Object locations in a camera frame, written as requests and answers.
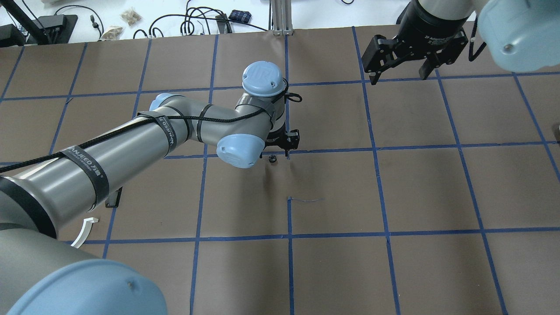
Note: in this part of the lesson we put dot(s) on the black brake pad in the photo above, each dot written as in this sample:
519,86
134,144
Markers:
113,200

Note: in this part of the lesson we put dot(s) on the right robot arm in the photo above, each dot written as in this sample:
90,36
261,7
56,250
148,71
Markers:
521,35

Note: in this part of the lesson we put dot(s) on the snack packet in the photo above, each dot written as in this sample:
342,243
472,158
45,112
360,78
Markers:
130,17
111,33

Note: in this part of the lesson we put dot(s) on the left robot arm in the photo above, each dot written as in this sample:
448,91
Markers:
43,276

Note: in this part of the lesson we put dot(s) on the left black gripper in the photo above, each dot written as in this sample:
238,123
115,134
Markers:
289,139

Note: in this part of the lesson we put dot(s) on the aluminium frame post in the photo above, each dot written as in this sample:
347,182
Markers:
281,17

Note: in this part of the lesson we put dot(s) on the white curved plastic part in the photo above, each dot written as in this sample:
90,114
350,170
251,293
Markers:
84,233

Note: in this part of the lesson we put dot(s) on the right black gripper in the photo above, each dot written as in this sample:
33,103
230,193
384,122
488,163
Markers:
423,27

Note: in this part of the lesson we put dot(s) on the black power adapter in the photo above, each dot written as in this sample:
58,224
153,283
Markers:
240,16

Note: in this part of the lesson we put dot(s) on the black monitor stand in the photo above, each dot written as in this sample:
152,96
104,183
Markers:
43,30

